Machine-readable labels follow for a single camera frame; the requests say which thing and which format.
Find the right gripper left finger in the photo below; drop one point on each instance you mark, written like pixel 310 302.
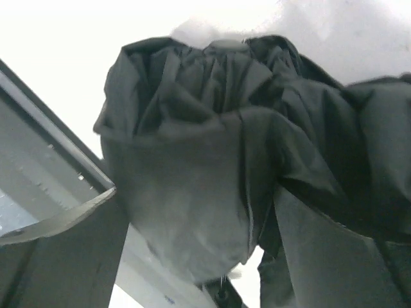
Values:
pixel 69 260

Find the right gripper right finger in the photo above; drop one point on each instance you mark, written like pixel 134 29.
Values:
pixel 314 260

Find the black folding umbrella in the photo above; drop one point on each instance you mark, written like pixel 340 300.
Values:
pixel 192 138

